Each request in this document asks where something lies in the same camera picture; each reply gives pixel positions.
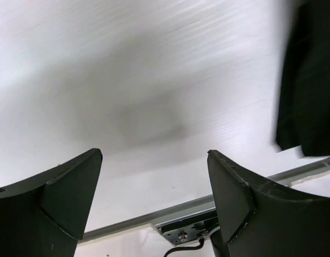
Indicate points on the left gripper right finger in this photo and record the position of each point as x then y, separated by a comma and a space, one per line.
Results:
259, 217

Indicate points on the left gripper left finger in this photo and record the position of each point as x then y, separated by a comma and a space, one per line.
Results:
46, 214

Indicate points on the black trousers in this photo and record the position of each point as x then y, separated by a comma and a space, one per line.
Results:
304, 103

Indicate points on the aluminium frame rail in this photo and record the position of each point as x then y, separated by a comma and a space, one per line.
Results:
200, 205

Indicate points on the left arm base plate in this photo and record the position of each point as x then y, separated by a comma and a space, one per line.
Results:
189, 233

